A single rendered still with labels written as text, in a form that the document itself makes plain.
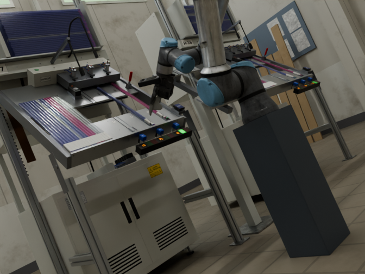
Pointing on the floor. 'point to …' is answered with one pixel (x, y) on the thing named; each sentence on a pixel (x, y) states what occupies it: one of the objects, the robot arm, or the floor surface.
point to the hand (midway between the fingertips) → (153, 109)
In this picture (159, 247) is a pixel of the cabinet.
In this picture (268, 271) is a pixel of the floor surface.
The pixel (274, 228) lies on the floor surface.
